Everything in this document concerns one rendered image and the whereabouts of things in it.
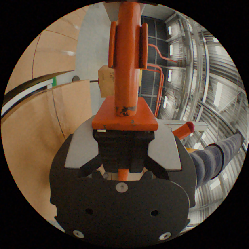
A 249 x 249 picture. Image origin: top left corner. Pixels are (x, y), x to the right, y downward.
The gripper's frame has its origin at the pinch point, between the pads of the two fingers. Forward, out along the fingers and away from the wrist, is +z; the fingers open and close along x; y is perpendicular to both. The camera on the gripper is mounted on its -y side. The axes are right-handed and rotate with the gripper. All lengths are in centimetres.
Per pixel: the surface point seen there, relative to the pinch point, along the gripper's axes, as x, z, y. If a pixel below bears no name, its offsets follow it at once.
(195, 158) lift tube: 26.7, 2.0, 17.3
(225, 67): 520, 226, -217
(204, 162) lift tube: 32.2, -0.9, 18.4
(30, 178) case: -12.6, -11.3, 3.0
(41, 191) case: -12.6, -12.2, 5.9
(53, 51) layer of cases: -53, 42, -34
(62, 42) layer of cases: -53, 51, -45
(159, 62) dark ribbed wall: 397, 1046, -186
